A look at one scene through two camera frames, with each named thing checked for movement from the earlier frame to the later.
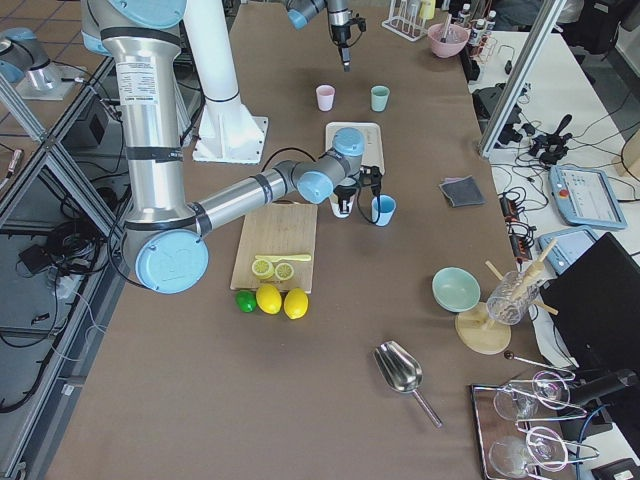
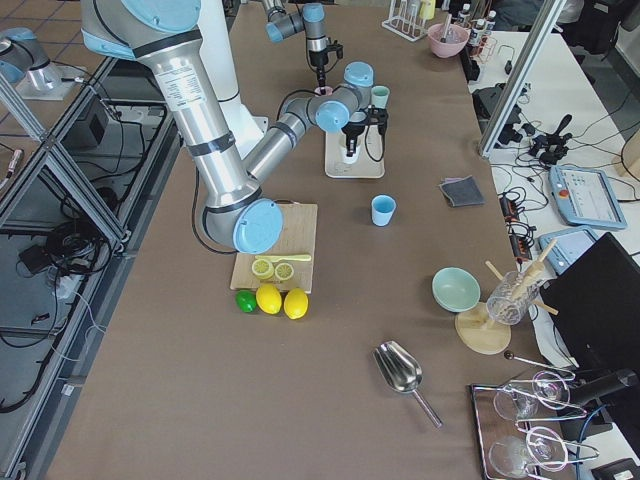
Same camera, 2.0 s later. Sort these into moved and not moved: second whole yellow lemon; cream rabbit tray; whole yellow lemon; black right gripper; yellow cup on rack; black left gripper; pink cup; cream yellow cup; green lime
Moved: black right gripper; black left gripper; cream yellow cup
Not moved: yellow cup on rack; second whole yellow lemon; cream rabbit tray; whole yellow lemon; pink cup; green lime
